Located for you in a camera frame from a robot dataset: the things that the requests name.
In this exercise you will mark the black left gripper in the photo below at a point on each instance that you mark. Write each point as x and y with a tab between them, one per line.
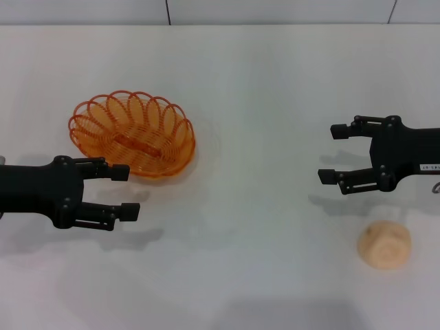
38	189

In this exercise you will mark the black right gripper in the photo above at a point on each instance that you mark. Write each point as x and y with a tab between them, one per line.
402	151

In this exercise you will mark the orange woven plastic basket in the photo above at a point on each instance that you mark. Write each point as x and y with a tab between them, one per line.
137	144

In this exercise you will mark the round beige bread roll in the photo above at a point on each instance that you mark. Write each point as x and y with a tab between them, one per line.
385	244

